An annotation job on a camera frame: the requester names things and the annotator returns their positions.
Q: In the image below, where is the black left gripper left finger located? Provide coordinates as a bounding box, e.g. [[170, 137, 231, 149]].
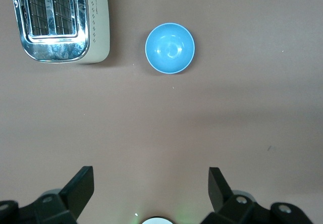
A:
[[0, 165, 95, 224]]

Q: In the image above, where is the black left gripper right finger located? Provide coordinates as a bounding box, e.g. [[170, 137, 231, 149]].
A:
[[199, 167, 314, 224]]

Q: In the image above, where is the blue bowl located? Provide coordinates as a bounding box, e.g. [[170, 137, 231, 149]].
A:
[[144, 22, 196, 75]]

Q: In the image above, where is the cream and chrome toaster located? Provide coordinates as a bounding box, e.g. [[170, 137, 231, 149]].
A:
[[9, 0, 111, 64]]

